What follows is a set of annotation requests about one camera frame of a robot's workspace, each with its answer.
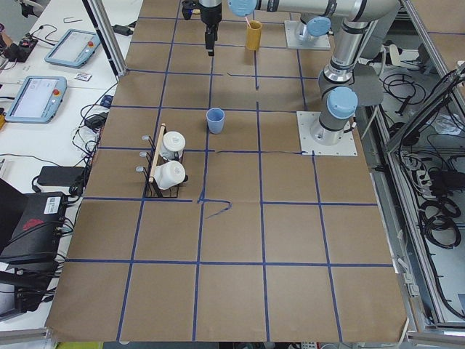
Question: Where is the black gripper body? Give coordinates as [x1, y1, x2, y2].
[199, 0, 222, 25]

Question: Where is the blue plastic cup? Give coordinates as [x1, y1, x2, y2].
[206, 108, 225, 135]

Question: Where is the bamboo chopstick holder cup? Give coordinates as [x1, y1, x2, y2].
[246, 20, 262, 51]

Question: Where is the white mug far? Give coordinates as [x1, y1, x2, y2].
[160, 131, 186, 161]

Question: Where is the white mug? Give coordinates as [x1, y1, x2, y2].
[160, 131, 186, 161]
[155, 161, 188, 190]

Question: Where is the teach pendant far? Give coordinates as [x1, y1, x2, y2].
[44, 29, 100, 68]

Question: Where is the teach pendant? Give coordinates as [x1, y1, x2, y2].
[5, 76, 68, 124]
[44, 29, 100, 68]

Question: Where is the white mug near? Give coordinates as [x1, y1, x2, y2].
[155, 161, 188, 190]

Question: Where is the teach pendant near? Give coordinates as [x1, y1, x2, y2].
[5, 76, 68, 124]

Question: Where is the black power adapter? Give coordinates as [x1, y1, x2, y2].
[36, 166, 84, 187]

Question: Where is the black computer box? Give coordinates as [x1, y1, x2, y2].
[1, 190, 68, 264]

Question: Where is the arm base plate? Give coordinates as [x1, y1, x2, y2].
[284, 18, 331, 51]
[296, 111, 357, 156]

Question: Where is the aluminium frame post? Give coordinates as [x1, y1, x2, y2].
[82, 0, 126, 77]

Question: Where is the black wire mug rack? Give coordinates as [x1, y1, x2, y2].
[135, 123, 188, 199]

